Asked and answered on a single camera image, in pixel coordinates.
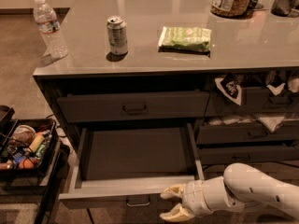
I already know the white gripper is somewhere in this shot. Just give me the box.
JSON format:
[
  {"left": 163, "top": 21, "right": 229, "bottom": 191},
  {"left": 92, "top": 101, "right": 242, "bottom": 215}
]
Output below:
[{"left": 160, "top": 180, "right": 208, "bottom": 222}]

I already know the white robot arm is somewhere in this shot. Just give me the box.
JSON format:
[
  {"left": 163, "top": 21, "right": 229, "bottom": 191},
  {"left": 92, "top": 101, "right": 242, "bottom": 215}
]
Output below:
[{"left": 160, "top": 163, "right": 299, "bottom": 222}]

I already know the grey drawer cabinet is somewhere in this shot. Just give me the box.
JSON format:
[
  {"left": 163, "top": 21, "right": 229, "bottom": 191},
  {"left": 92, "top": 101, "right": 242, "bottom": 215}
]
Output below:
[{"left": 32, "top": 0, "right": 299, "bottom": 210}]

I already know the white cloth in drawer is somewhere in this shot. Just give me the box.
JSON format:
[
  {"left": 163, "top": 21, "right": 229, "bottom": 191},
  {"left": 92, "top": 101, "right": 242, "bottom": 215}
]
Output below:
[{"left": 207, "top": 113, "right": 286, "bottom": 133}]

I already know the black white pennant cloth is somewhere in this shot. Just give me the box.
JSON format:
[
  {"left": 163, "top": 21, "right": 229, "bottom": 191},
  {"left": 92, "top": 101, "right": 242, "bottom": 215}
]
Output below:
[{"left": 215, "top": 73, "right": 242, "bottom": 105}]

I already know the yellow mustard bottle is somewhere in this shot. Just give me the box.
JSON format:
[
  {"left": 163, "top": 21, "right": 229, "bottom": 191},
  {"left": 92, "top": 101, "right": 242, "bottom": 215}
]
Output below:
[{"left": 27, "top": 131, "right": 50, "bottom": 153}]

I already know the orange ball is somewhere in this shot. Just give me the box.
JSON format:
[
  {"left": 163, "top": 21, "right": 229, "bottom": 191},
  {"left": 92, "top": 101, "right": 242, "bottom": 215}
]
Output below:
[{"left": 19, "top": 158, "right": 35, "bottom": 169}]

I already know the black bin of objects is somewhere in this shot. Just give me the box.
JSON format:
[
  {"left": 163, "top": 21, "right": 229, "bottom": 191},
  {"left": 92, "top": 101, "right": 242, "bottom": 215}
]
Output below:
[{"left": 0, "top": 119, "right": 58, "bottom": 176}]

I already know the green snack bag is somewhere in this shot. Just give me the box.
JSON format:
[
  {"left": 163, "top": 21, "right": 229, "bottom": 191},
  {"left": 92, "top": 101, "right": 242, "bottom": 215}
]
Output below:
[{"left": 158, "top": 26, "right": 211, "bottom": 53}]

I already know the silver soda can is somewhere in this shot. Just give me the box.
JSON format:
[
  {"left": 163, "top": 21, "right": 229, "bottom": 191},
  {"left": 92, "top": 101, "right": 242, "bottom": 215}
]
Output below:
[{"left": 107, "top": 16, "right": 128, "bottom": 55}]

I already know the dark glass container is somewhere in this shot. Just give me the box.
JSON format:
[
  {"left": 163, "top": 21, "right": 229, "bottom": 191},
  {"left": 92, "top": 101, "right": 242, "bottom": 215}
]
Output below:
[{"left": 271, "top": 0, "right": 297, "bottom": 17}]

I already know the clear plastic water bottle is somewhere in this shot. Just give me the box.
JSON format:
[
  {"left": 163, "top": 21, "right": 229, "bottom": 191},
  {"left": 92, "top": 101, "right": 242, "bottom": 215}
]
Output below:
[{"left": 34, "top": 0, "right": 68, "bottom": 60}]

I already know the black floor cable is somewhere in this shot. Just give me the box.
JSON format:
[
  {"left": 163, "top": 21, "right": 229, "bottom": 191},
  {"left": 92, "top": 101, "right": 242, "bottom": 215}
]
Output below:
[{"left": 86, "top": 207, "right": 96, "bottom": 224}]

